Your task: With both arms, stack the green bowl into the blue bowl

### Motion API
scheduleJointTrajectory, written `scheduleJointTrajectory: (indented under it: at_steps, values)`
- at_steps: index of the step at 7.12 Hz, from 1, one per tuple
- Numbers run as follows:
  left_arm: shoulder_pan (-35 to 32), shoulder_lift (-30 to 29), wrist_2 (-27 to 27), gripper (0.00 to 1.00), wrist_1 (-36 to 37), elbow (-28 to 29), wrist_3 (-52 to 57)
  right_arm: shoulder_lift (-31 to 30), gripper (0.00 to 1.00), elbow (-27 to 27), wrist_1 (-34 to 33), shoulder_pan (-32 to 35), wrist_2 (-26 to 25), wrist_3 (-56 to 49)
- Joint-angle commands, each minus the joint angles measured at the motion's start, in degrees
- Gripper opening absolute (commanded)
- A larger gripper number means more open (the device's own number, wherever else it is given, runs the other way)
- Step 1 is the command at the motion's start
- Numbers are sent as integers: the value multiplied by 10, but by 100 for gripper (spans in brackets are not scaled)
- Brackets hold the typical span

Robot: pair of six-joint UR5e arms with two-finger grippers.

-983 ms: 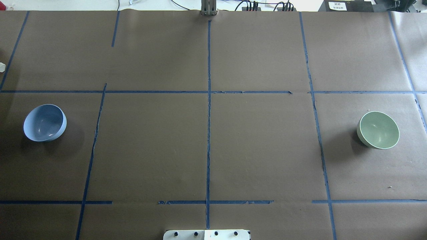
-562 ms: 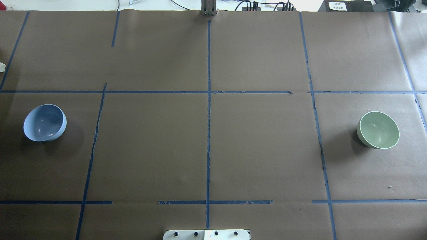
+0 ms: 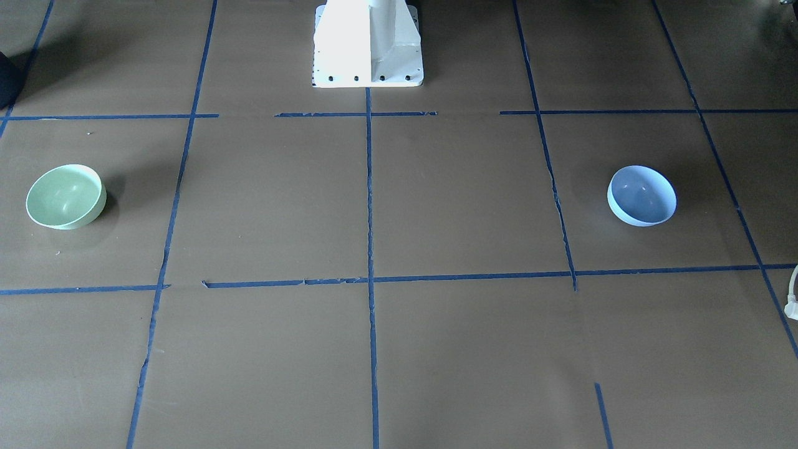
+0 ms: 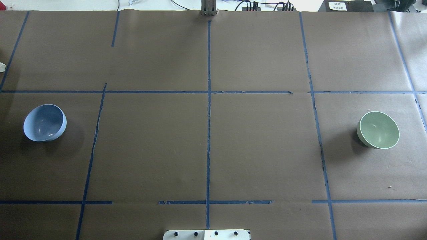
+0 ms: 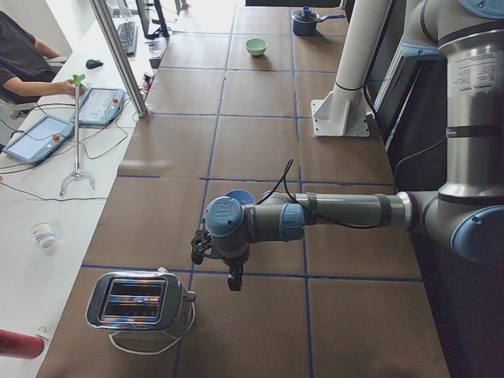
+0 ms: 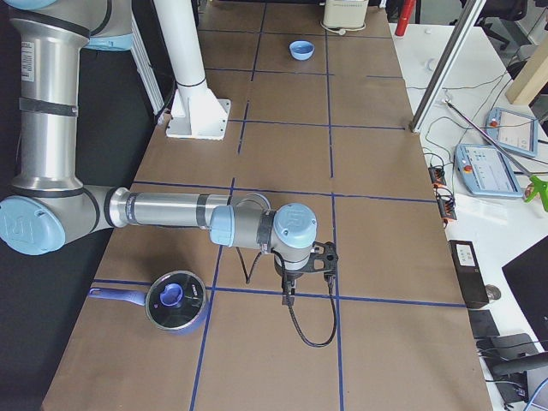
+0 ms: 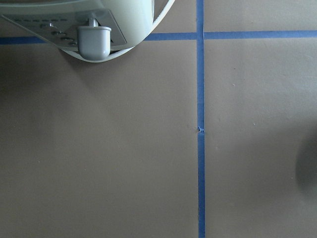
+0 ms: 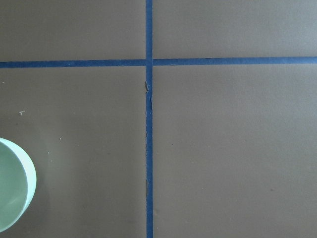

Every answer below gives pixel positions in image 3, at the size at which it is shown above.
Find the dark object at edge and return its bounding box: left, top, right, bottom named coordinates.
left=1, top=53, right=24, bottom=109

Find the white power plug cable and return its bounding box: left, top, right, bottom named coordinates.
left=784, top=264, right=798, bottom=321

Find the blue bowl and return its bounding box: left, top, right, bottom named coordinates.
left=607, top=165, right=678, bottom=227

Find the green bowl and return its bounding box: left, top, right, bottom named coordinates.
left=26, top=164, right=107, bottom=230

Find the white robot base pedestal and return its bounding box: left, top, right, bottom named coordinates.
left=312, top=1, right=425, bottom=89

